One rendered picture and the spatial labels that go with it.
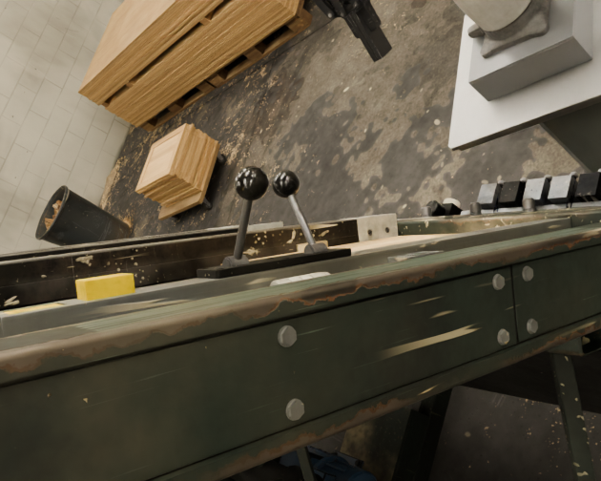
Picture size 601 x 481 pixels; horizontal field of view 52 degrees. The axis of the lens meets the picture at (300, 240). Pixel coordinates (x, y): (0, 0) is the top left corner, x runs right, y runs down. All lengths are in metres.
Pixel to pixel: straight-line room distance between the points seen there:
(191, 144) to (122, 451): 4.15
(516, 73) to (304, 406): 1.32
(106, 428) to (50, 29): 7.06
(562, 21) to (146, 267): 1.09
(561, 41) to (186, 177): 3.20
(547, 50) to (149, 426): 1.37
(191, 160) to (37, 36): 3.24
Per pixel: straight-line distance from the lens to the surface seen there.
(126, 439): 0.39
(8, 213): 6.52
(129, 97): 6.12
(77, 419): 0.38
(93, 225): 5.52
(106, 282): 0.65
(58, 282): 1.07
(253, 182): 0.66
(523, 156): 2.65
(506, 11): 1.61
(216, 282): 0.69
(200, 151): 4.51
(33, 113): 6.91
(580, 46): 1.61
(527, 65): 1.64
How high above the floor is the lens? 1.84
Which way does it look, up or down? 33 degrees down
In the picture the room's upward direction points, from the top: 60 degrees counter-clockwise
